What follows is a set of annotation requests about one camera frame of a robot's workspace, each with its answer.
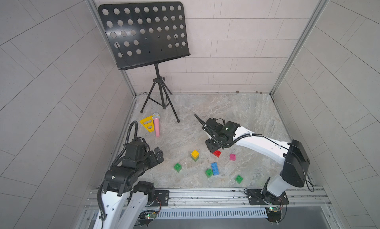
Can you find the aluminium mounting rail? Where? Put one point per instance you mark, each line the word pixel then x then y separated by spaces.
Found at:
pixel 180 198

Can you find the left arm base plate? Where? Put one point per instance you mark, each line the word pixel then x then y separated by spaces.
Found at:
pixel 161 198

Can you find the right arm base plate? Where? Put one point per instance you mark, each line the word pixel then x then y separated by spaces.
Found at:
pixel 256 197

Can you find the white ventilation grille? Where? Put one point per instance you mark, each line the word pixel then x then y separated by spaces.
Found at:
pixel 212 213

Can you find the green lego brick beside blue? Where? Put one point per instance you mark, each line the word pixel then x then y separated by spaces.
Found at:
pixel 209 173

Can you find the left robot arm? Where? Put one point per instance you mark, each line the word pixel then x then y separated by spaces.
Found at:
pixel 122 199

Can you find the black perforated music stand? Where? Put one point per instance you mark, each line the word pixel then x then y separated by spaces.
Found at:
pixel 144 34

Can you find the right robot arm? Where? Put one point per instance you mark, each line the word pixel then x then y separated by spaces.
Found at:
pixel 292 156

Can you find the yellow plastic triangle frame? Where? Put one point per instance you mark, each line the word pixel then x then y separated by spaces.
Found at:
pixel 148 124

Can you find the red lego brick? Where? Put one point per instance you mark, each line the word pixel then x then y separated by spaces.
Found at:
pixel 217 153

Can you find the pink toy microphone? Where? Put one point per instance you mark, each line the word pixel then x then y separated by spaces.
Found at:
pixel 156 118

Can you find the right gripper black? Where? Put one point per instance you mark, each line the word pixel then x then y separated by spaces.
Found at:
pixel 210 146

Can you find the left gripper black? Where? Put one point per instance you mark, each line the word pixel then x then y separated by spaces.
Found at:
pixel 154 159

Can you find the yellow lego brick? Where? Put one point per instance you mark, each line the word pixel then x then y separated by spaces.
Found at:
pixel 195 154

